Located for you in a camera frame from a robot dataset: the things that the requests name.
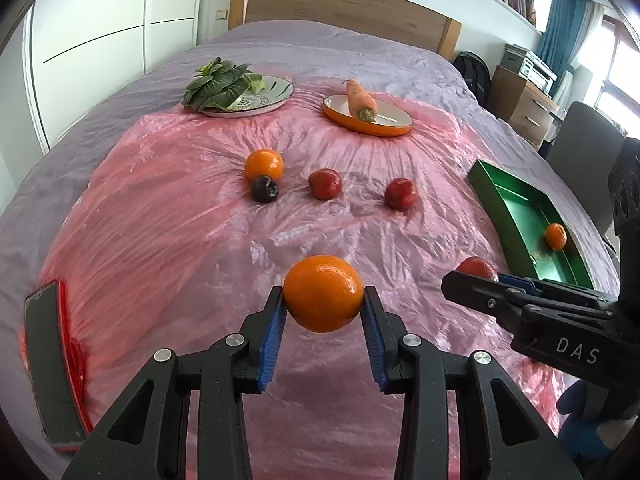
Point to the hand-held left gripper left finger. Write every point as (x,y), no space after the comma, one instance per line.
(272,340)

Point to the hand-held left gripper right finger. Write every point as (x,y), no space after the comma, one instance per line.
(374,350)

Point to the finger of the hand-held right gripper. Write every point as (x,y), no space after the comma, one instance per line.
(520,282)
(475,290)

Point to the red apple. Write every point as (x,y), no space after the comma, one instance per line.
(477,266)
(325,183)
(401,193)

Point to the orange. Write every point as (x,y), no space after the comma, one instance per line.
(264,162)
(322,292)
(556,236)

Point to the green tray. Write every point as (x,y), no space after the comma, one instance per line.
(525,210)

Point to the dark plum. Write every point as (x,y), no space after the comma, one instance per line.
(265,189)

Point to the person's right hand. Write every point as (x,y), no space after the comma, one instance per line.
(580,435)

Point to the pink plastic sheet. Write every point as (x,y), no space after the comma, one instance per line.
(200,260)

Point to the grey chair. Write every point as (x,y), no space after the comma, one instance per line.
(585,140)

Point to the wooden drawer cabinet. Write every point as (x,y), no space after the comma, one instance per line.
(520,105)

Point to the black backpack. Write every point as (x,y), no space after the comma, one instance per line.
(472,75)

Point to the grey printer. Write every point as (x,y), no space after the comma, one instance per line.
(525,62)

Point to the red and black tray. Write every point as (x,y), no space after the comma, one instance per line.
(50,360)

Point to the carrot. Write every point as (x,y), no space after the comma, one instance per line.
(360,97)

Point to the orange oval dish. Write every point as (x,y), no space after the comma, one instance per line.
(340,108)

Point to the white plate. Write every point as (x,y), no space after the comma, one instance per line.
(267,99)

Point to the long teal curtain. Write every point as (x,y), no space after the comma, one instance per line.
(565,30)

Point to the small pale bok choy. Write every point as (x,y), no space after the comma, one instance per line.
(254,83)

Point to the dark leafy bok choy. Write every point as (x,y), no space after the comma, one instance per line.
(215,85)

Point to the wooden headboard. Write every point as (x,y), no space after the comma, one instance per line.
(350,5)

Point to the white wardrobe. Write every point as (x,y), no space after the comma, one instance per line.
(100,25)

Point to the wall socket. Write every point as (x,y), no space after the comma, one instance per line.
(220,13)

